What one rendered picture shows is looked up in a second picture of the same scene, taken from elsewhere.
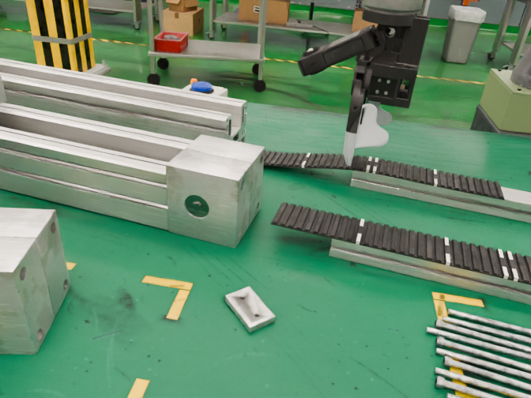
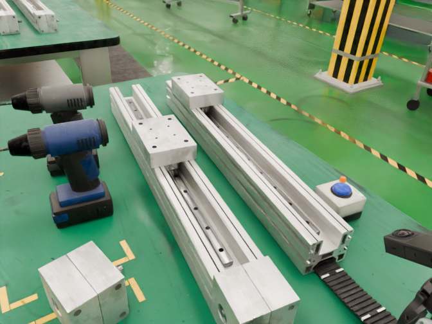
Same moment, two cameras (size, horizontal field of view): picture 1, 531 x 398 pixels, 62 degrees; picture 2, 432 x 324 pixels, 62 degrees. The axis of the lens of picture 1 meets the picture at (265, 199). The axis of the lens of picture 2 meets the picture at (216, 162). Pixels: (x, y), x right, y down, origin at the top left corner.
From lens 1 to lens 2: 0.34 m
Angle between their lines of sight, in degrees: 41
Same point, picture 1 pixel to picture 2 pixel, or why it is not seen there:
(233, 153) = (267, 292)
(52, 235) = (116, 290)
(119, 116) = (256, 194)
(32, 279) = (86, 315)
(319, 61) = (400, 250)
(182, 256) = not seen: outside the picture
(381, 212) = not seen: outside the picture
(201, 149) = (250, 272)
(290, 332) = not seen: outside the picture
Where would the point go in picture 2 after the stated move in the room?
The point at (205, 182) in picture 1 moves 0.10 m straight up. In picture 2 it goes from (227, 306) to (231, 259)
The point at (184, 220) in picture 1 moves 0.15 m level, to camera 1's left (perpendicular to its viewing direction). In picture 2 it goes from (216, 314) to (165, 256)
